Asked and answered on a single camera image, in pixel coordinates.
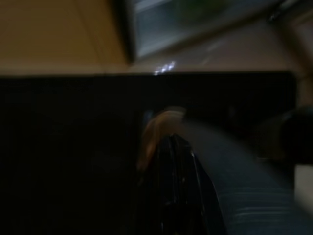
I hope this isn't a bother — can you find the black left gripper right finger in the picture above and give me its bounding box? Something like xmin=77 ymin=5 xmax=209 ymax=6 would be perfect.
xmin=174 ymin=135 xmax=225 ymax=235

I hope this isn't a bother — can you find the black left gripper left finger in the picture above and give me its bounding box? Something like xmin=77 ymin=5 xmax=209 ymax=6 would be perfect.
xmin=136 ymin=134 xmax=176 ymax=235

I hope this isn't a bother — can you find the silver two-door fridge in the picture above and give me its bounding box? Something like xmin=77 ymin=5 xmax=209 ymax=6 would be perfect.
xmin=114 ymin=0 xmax=313 ymax=64

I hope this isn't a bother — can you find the brown wooden cabinet panel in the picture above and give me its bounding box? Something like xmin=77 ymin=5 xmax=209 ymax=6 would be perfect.
xmin=0 ymin=0 xmax=134 ymax=75

